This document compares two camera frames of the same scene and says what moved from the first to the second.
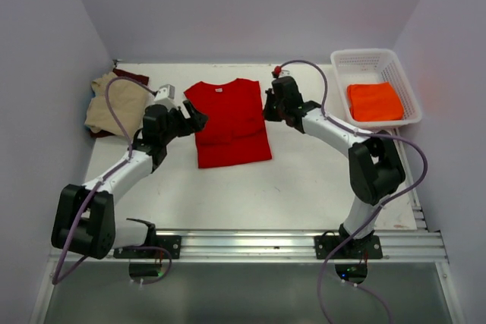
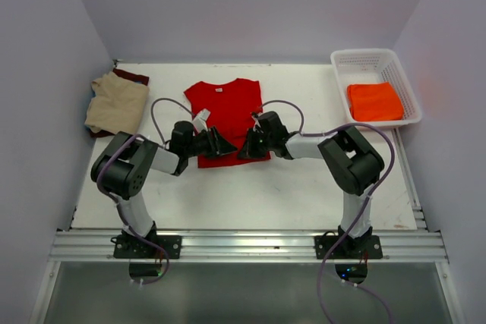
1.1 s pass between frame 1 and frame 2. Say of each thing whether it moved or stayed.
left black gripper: moved
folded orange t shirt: stayed
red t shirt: stayed
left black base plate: stayed
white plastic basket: stayed
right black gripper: moved
